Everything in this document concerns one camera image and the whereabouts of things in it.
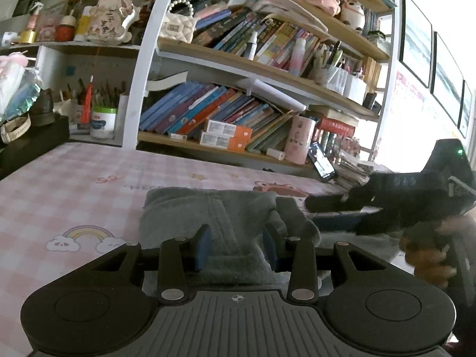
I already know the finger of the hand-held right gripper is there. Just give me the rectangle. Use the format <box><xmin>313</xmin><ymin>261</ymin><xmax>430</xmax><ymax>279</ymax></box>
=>
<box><xmin>312</xmin><ymin>211</ymin><xmax>389</xmax><ymax>236</ymax></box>
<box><xmin>304</xmin><ymin>185</ymin><xmax>376</xmax><ymax>213</ymax></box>

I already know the white storage box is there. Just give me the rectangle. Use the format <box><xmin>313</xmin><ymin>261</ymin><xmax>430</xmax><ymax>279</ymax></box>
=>
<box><xmin>342</xmin><ymin>74</ymin><xmax>369</xmax><ymax>105</ymax></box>

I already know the stack of magazines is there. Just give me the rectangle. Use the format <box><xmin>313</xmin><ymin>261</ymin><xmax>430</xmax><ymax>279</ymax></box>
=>
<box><xmin>333</xmin><ymin>151</ymin><xmax>376</xmax><ymax>194</ymax></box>

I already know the pink spray bottle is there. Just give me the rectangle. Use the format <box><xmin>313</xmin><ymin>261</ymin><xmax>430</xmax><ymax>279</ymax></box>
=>
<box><xmin>25</xmin><ymin>2</ymin><xmax>43</xmax><ymax>34</ymax></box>

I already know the white jar with green rim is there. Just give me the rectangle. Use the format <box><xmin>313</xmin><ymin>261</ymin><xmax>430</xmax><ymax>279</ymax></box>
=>
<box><xmin>90</xmin><ymin>105</ymin><xmax>118</xmax><ymax>140</ymax></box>

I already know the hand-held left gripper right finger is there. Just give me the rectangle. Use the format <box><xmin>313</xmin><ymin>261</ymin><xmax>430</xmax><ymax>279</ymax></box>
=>
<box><xmin>262</xmin><ymin>223</ymin><xmax>389</xmax><ymax>303</ymax></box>

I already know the person's right hand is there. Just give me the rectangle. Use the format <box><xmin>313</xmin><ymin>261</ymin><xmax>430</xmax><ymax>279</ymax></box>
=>
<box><xmin>400</xmin><ymin>217</ymin><xmax>476</xmax><ymax>291</ymax></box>

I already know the floral ceramic figurine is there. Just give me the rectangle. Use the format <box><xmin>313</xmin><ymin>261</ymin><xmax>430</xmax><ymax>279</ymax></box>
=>
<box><xmin>86</xmin><ymin>0</ymin><xmax>136</xmax><ymax>45</ymax></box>

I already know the iridescent wrapping film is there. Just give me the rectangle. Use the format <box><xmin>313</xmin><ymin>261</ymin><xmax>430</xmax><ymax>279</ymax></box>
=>
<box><xmin>0</xmin><ymin>69</ymin><xmax>41</xmax><ymax>121</ymax></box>

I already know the grey fleece sweater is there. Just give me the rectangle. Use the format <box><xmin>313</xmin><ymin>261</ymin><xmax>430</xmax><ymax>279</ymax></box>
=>
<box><xmin>138</xmin><ymin>188</ymin><xmax>406</xmax><ymax>294</ymax></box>

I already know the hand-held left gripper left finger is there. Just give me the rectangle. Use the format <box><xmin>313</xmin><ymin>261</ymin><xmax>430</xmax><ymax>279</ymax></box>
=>
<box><xmin>87</xmin><ymin>224</ymin><xmax>212</xmax><ymax>303</ymax></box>

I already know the black box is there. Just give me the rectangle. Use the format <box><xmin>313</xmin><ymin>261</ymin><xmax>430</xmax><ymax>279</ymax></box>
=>
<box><xmin>0</xmin><ymin>115</ymin><xmax>71</xmax><ymax>179</ymax></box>

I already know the bunch of paintbrushes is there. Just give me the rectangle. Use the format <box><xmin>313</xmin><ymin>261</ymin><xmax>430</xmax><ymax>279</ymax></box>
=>
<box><xmin>59</xmin><ymin>78</ymin><xmax>129</xmax><ymax>107</ymax></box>

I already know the row of colourful paperback books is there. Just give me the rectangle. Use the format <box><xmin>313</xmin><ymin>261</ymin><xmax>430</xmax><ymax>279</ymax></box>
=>
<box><xmin>193</xmin><ymin>0</ymin><xmax>320</xmax><ymax>75</ymax></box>

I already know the red jar with white cap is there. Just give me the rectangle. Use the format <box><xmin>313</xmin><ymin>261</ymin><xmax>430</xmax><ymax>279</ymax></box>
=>
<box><xmin>56</xmin><ymin>15</ymin><xmax>77</xmax><ymax>41</ymax></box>

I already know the row of leaning blue books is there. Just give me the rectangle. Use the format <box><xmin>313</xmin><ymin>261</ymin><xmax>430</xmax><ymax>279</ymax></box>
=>
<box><xmin>139</xmin><ymin>81</ymin><xmax>294</xmax><ymax>153</ymax></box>

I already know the white quilted handbag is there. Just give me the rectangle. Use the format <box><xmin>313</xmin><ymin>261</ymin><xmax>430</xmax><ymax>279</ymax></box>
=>
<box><xmin>162</xmin><ymin>12</ymin><xmax>198</xmax><ymax>44</ymax></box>

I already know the white wooden bookshelf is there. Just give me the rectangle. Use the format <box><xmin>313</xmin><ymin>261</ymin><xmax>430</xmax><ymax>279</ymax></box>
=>
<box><xmin>0</xmin><ymin>0</ymin><xmax>406</xmax><ymax>179</ymax></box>

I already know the framed picture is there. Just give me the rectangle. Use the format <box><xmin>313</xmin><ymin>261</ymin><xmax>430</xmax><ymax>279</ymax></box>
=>
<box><xmin>400</xmin><ymin>0</ymin><xmax>434</xmax><ymax>89</ymax></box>
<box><xmin>431</xmin><ymin>32</ymin><xmax>465</xmax><ymax>125</ymax></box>
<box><xmin>457</xmin><ymin>80</ymin><xmax>476</xmax><ymax>138</ymax></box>

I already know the pink printed tumbler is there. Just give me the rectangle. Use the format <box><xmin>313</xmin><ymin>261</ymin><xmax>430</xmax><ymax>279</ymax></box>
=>
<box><xmin>284</xmin><ymin>115</ymin><xmax>317</xmax><ymax>164</ymax></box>

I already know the pink flower jar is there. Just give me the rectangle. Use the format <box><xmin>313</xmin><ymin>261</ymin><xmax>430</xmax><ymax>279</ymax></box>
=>
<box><xmin>37</xmin><ymin>24</ymin><xmax>58</xmax><ymax>41</ymax></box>

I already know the cream watch strap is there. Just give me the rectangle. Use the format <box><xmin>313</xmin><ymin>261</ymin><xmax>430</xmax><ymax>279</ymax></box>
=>
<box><xmin>0</xmin><ymin>115</ymin><xmax>31</xmax><ymax>144</ymax></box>

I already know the pink checked printed sheet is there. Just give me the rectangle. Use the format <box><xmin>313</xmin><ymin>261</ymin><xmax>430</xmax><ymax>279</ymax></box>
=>
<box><xmin>0</xmin><ymin>142</ymin><xmax>372</xmax><ymax>357</ymax></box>

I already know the yellow and white bottle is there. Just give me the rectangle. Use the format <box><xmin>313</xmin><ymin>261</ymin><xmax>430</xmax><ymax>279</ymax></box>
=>
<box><xmin>74</xmin><ymin>6</ymin><xmax>92</xmax><ymax>41</ymax></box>

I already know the red tube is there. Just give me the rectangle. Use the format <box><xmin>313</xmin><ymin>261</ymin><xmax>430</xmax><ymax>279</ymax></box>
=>
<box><xmin>82</xmin><ymin>76</ymin><xmax>93</xmax><ymax>124</ymax></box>

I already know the white cat figure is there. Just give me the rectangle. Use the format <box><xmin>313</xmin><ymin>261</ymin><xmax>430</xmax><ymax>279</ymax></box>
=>
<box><xmin>339</xmin><ymin>1</ymin><xmax>367</xmax><ymax>31</ymax></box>

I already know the white dropper bottle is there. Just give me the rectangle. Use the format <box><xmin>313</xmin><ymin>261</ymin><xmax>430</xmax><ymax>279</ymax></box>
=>
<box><xmin>245</xmin><ymin>32</ymin><xmax>259</xmax><ymax>60</ymax></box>

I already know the white pen holder with pens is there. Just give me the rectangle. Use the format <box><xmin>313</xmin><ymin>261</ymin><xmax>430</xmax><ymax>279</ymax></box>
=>
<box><xmin>314</xmin><ymin>41</ymin><xmax>348</xmax><ymax>93</ymax></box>

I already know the black smartphone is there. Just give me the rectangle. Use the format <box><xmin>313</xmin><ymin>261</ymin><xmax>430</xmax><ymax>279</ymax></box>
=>
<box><xmin>309</xmin><ymin>141</ymin><xmax>337</xmax><ymax>183</ymax></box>

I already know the pink gradient bottle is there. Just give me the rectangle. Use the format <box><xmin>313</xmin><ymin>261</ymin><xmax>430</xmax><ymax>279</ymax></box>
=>
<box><xmin>289</xmin><ymin>37</ymin><xmax>306</xmax><ymax>77</ymax></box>

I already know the white sheet stack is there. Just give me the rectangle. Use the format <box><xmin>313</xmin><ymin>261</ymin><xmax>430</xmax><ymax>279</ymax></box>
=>
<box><xmin>238</xmin><ymin>78</ymin><xmax>307</xmax><ymax>111</ymax></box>

